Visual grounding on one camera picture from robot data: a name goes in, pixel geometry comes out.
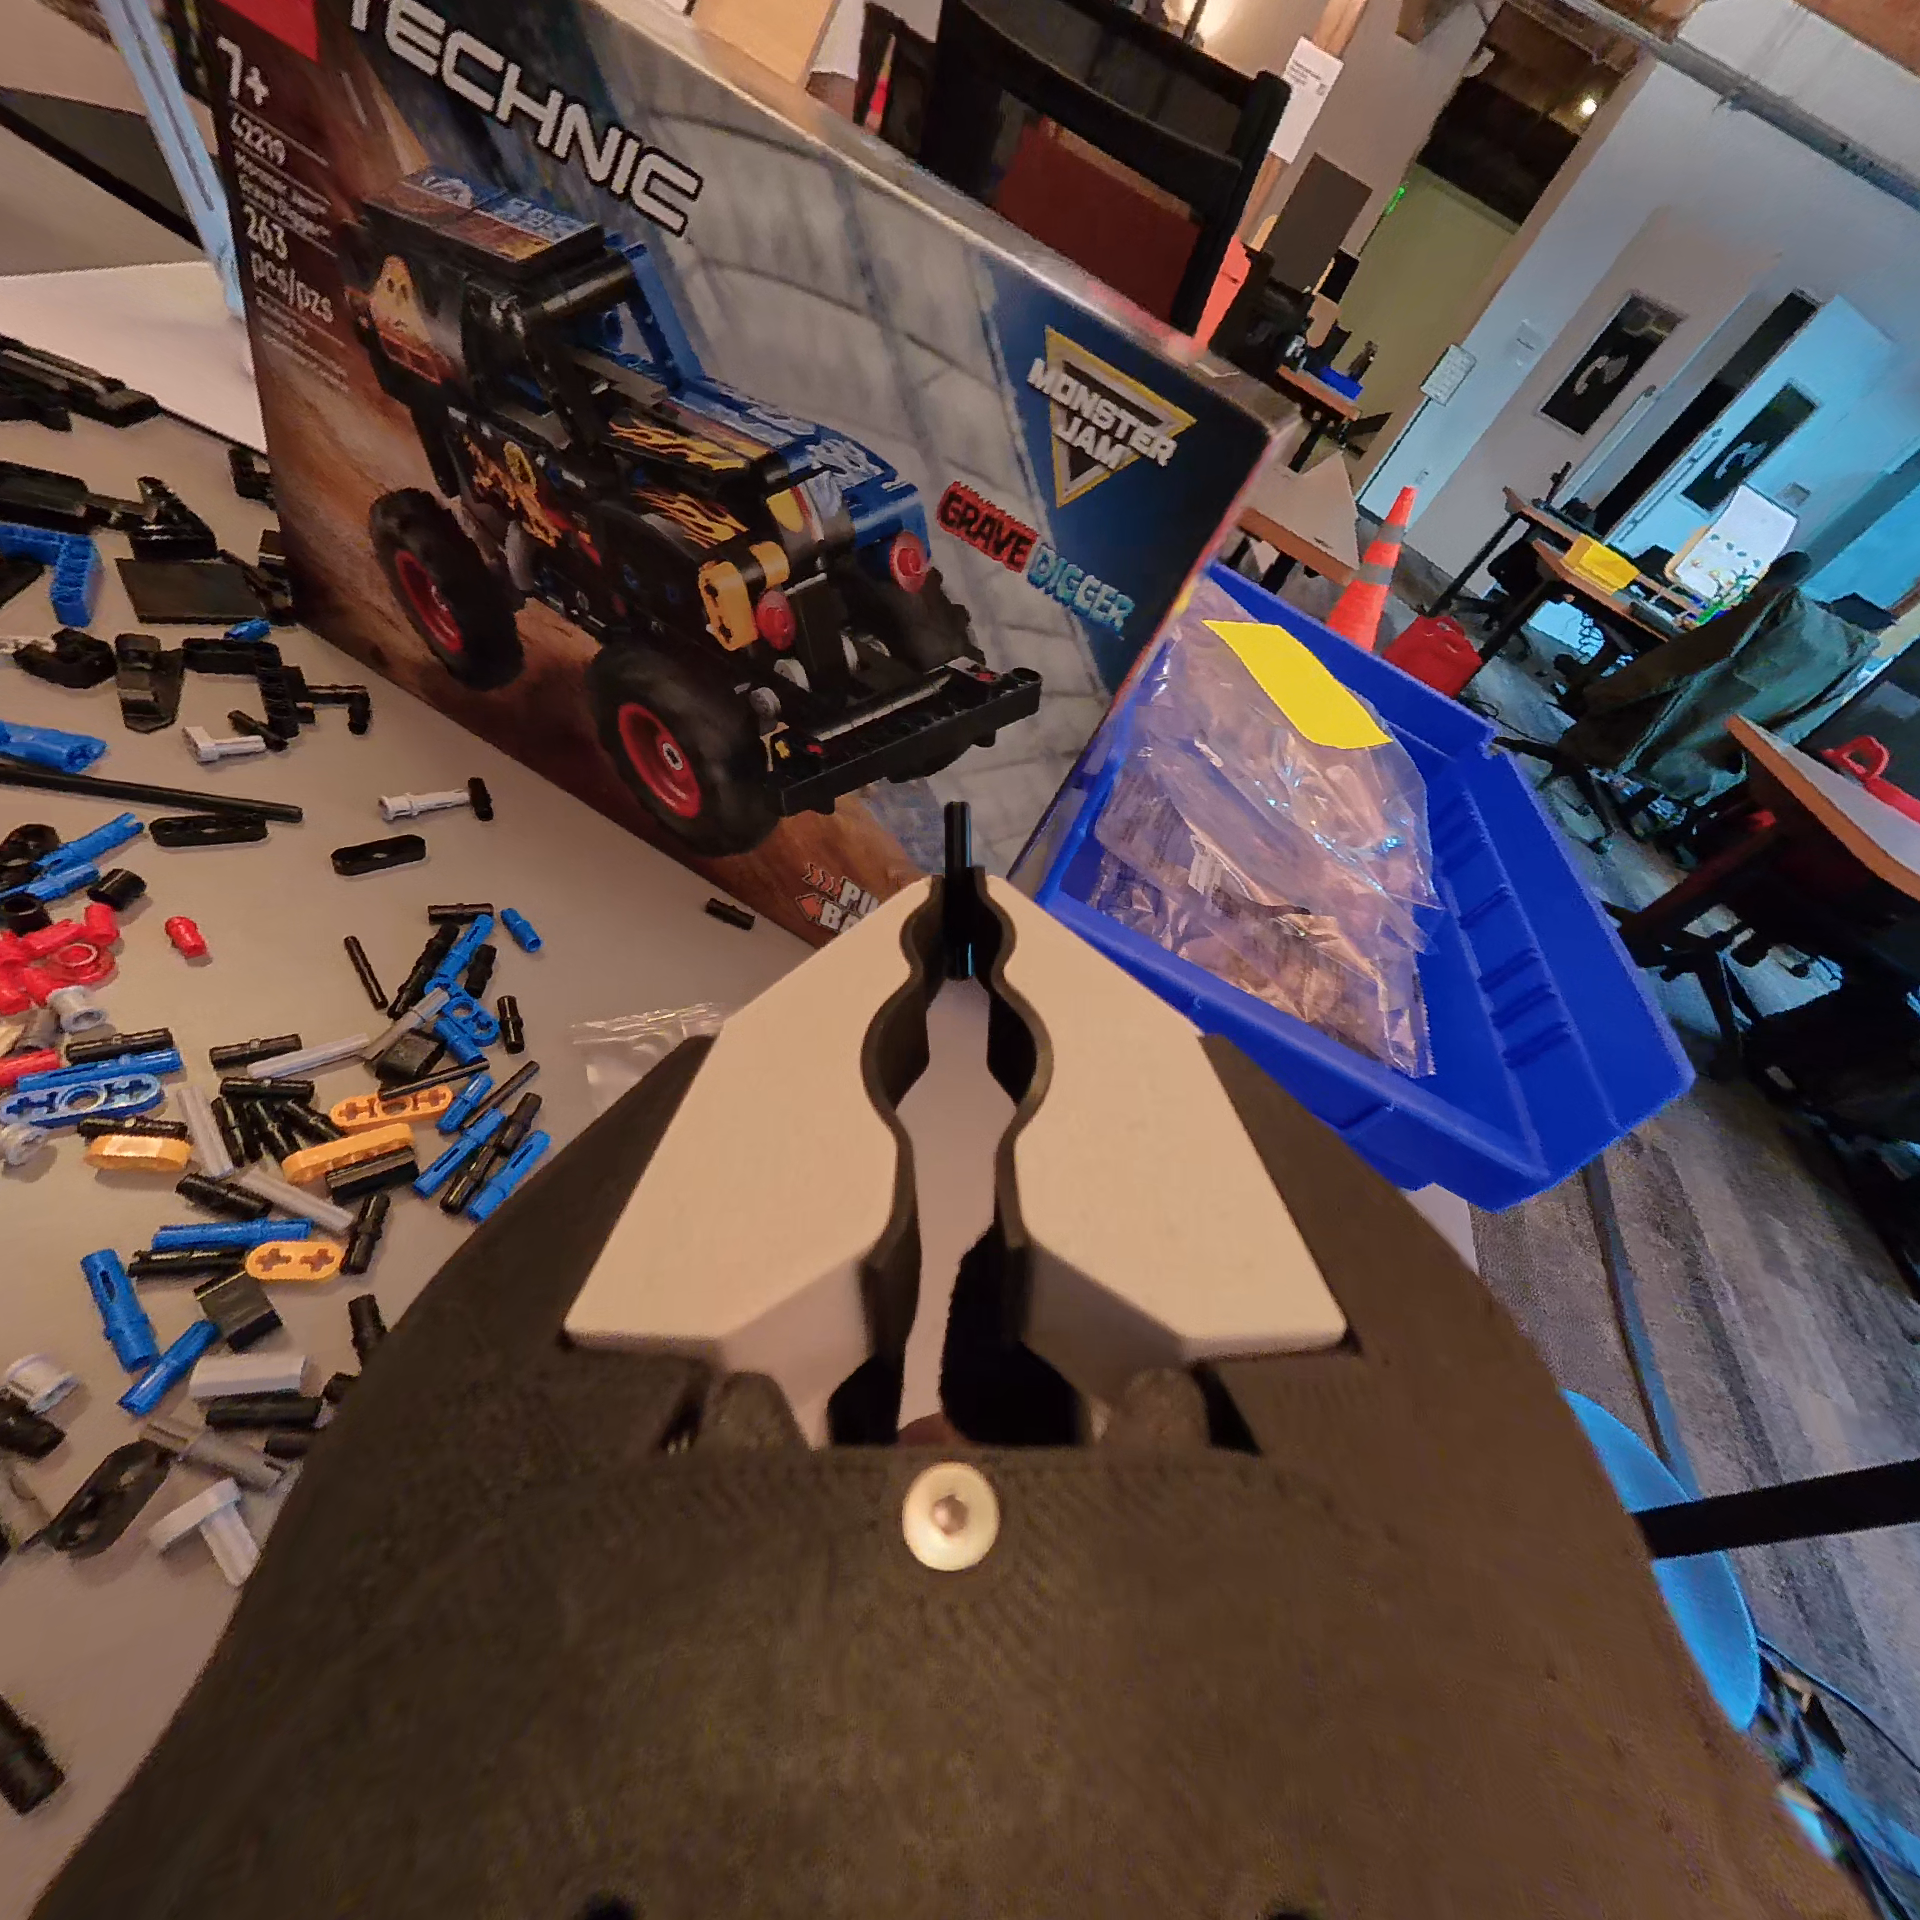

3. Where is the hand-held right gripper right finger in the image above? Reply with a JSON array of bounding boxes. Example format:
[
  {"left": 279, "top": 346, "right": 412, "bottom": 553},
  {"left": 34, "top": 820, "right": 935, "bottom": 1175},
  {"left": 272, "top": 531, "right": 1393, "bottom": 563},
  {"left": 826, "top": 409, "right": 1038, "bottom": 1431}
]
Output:
[{"left": 976, "top": 873, "right": 1349, "bottom": 1369}]

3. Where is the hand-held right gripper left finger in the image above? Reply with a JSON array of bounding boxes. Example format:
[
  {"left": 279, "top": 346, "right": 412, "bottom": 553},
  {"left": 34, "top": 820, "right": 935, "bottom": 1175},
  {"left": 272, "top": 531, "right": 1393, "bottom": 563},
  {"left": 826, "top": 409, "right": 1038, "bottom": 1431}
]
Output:
[{"left": 561, "top": 873, "right": 946, "bottom": 1369}]

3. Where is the grey desk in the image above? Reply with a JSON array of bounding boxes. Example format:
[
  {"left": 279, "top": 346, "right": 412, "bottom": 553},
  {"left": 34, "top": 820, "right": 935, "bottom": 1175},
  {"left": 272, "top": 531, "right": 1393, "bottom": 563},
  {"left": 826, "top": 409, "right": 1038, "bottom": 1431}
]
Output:
[{"left": 0, "top": 90, "right": 1478, "bottom": 1801}]

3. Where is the empty clear plastic bag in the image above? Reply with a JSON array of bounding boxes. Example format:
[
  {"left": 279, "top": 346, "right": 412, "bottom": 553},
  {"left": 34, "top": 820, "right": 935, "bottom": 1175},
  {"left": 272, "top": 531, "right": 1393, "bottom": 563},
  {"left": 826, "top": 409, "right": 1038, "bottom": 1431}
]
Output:
[{"left": 568, "top": 1009, "right": 724, "bottom": 1113}]

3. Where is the blue plastic bin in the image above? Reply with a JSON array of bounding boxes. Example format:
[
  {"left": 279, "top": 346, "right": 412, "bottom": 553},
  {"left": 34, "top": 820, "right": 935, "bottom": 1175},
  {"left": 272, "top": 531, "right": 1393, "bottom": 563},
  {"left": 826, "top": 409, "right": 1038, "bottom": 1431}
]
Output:
[{"left": 1007, "top": 563, "right": 1696, "bottom": 1210}]

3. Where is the pile of small connector pins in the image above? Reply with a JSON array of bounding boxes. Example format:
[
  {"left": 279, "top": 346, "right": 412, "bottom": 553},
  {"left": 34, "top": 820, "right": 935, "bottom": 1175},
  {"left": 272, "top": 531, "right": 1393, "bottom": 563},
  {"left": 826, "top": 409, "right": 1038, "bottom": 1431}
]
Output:
[{"left": 0, "top": 810, "right": 758, "bottom": 1817}]

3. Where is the yellow paper note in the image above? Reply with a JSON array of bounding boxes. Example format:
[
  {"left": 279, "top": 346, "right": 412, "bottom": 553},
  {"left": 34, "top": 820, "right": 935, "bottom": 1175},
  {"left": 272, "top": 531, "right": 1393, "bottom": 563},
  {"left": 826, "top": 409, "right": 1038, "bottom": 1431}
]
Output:
[{"left": 1205, "top": 617, "right": 1396, "bottom": 753}]

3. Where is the red container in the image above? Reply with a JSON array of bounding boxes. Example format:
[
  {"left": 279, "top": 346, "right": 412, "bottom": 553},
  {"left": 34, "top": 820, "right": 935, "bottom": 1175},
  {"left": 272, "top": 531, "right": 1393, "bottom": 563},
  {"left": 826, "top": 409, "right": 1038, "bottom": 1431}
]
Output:
[{"left": 1380, "top": 616, "right": 1488, "bottom": 699}]

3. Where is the blue round stool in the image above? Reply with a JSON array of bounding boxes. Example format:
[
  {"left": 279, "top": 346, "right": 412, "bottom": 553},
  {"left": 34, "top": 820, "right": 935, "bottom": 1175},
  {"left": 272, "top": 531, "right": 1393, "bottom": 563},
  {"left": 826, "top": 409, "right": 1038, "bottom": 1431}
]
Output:
[{"left": 1558, "top": 1387, "right": 1765, "bottom": 1735}]

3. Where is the orange traffic cone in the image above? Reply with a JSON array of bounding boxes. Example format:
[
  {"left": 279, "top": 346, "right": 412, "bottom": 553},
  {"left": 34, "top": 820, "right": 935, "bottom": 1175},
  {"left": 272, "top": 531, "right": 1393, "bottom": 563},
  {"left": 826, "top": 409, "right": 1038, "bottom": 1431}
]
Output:
[{"left": 1327, "top": 482, "right": 1418, "bottom": 654}]

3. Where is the long black axle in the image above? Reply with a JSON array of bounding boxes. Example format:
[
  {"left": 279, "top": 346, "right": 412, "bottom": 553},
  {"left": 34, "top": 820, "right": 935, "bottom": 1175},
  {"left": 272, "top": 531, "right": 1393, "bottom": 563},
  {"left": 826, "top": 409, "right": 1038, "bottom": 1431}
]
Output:
[{"left": 0, "top": 758, "right": 303, "bottom": 825}]

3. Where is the black office chair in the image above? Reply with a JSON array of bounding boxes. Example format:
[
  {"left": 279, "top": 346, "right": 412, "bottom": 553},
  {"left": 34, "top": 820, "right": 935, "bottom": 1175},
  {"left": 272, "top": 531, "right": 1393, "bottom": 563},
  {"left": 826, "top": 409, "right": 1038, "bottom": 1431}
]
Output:
[{"left": 1498, "top": 551, "right": 1880, "bottom": 842}]

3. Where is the black square tile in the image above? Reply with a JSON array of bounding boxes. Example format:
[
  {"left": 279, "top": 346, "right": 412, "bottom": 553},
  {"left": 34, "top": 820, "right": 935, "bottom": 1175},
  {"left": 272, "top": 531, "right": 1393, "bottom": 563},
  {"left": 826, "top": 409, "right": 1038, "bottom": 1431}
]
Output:
[{"left": 114, "top": 559, "right": 269, "bottom": 625}]

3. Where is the monster truck toy set box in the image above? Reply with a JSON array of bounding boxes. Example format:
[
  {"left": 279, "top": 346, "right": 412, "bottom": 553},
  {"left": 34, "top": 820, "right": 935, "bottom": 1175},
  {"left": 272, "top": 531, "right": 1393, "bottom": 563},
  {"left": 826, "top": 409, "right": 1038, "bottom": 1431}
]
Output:
[{"left": 193, "top": 0, "right": 1308, "bottom": 952}]

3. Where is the blue large L beam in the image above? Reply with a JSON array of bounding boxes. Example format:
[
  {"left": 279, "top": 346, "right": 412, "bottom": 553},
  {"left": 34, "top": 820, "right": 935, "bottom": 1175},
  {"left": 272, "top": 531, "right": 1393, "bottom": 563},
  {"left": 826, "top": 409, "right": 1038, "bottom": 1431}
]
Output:
[{"left": 0, "top": 522, "right": 98, "bottom": 628}]

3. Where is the book stand with white base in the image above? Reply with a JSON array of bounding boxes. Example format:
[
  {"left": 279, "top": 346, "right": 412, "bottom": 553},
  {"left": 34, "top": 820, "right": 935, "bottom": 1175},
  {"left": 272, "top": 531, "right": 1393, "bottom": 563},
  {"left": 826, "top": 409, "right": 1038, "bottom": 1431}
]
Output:
[{"left": 0, "top": 0, "right": 272, "bottom": 455}]

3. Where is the black chair red back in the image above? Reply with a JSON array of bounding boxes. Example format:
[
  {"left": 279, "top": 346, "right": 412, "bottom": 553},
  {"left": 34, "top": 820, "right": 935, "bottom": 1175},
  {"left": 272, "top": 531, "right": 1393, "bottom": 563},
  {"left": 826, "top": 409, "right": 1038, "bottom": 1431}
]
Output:
[{"left": 900, "top": 0, "right": 1296, "bottom": 337}]

